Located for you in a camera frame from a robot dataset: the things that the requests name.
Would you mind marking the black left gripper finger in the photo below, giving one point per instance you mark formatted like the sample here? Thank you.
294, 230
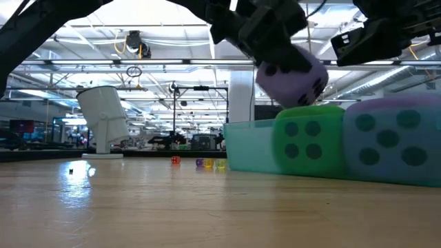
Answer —
289, 60

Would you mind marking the green foam die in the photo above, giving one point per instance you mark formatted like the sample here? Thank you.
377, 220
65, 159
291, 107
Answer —
303, 162

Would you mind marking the black background frame rig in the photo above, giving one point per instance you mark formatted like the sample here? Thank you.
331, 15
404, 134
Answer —
201, 88

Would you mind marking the black background robot arm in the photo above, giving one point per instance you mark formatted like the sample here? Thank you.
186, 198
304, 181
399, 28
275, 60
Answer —
169, 140

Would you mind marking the red background screen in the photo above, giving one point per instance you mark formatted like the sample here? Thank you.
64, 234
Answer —
21, 126

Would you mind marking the black background monitor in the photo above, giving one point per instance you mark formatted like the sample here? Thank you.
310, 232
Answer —
264, 112

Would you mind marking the black aluminium table frame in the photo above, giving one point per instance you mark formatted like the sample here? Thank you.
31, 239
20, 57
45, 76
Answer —
34, 155

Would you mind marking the teal translucent plastic tray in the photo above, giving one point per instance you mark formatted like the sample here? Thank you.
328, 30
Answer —
248, 148

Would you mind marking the small red translucent die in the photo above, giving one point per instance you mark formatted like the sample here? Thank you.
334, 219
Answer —
175, 160

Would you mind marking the purple foam die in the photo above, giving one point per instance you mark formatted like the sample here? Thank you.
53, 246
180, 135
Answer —
293, 86
389, 162

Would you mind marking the small purple translucent die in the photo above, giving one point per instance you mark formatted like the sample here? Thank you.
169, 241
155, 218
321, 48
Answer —
199, 162

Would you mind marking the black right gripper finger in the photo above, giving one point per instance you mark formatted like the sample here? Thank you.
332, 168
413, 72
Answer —
372, 43

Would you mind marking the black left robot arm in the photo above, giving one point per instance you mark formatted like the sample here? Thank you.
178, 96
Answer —
27, 27

